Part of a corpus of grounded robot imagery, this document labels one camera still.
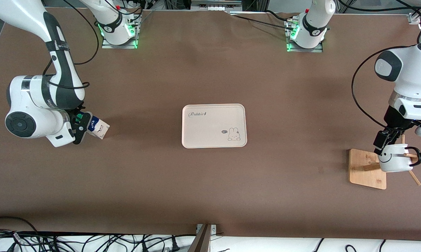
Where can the blue white milk carton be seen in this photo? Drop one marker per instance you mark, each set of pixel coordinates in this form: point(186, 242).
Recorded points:
point(98, 127)

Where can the beige rabbit print tray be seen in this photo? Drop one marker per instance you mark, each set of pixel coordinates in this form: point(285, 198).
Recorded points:
point(210, 129)

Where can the aluminium frame rail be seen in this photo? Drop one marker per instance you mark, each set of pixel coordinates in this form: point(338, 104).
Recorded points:
point(215, 4)

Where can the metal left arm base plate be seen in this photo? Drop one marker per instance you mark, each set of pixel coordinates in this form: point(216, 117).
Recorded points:
point(305, 50)

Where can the white smiley face cup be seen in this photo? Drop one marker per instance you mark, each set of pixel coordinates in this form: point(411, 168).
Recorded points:
point(394, 161)

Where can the wooden mug stand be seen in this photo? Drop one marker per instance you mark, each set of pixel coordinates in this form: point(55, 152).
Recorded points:
point(364, 171)

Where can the small metal bracket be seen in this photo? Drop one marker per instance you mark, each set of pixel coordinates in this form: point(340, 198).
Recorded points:
point(214, 229)

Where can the grey metal pole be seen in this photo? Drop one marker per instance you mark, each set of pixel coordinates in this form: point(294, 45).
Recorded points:
point(201, 241)

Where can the brown table cover mat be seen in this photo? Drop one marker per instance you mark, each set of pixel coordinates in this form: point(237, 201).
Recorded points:
point(210, 192)

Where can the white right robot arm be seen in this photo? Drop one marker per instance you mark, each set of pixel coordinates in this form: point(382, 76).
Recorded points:
point(60, 70)

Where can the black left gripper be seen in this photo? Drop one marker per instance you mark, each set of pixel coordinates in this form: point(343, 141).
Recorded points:
point(394, 120)

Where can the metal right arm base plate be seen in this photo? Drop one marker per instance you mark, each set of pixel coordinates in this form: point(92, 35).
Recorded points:
point(119, 46)

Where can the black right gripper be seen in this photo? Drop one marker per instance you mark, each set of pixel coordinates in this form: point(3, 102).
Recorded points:
point(74, 116)

